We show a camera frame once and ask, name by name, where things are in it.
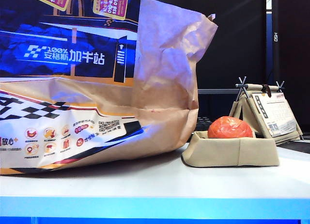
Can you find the printed brown paper bag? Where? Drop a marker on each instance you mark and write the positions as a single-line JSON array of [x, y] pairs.
[[157, 64]]

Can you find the tent-shaped desk calendar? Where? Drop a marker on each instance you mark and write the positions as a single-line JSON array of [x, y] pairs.
[[273, 112]]

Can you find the beige folded paper tray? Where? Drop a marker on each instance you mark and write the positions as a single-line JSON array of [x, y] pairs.
[[218, 151]]

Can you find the black HSD monitor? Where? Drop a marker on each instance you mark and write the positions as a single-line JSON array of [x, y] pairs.
[[293, 39]]

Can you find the black keyboard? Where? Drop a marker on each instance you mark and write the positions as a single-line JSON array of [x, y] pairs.
[[203, 123]]

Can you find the black computer monitor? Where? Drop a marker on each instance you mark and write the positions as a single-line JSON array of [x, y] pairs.
[[237, 44]]

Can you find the black desk pad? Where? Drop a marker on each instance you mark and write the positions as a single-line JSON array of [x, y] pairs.
[[298, 146]]

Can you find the orange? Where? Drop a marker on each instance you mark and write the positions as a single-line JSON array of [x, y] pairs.
[[228, 128]]

